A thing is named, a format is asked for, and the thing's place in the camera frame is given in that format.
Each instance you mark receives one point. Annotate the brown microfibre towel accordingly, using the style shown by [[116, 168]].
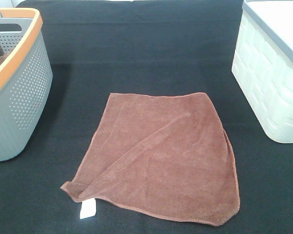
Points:
[[166, 157]]

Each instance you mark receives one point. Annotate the black table cloth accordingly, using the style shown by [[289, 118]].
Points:
[[160, 48]]

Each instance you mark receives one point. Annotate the white woven storage basket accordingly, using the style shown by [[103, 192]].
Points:
[[263, 64]]

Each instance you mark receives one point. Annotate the grey perforated laundry basket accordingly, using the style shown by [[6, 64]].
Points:
[[25, 79]]

